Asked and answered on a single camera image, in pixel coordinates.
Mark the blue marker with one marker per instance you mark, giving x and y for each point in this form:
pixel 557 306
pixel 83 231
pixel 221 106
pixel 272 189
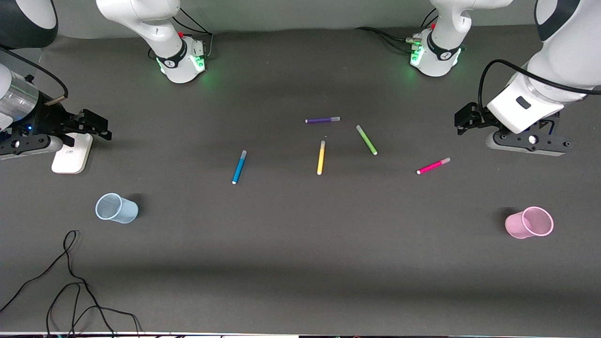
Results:
pixel 239 166

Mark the green marker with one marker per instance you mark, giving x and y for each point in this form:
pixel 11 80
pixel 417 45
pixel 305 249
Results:
pixel 366 139

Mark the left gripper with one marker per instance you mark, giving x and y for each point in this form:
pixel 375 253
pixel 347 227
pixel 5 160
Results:
pixel 475 119

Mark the yellow marker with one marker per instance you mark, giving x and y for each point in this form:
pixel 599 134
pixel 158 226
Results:
pixel 321 158

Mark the white lamp stand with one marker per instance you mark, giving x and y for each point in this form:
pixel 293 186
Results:
pixel 70 155

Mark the blue plastic cup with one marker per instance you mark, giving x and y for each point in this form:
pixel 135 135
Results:
pixel 117 209

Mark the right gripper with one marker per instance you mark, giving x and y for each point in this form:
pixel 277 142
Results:
pixel 48 117

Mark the pink plastic cup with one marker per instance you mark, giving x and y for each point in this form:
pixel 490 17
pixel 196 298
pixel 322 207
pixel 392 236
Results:
pixel 528 223

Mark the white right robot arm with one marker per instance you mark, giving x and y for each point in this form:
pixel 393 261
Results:
pixel 159 19

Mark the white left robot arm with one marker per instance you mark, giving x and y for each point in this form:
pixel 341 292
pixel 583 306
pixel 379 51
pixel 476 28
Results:
pixel 568 42

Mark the pink marker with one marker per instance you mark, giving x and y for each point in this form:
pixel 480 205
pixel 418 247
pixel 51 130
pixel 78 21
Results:
pixel 433 166

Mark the purple marker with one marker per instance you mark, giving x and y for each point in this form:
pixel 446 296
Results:
pixel 321 120

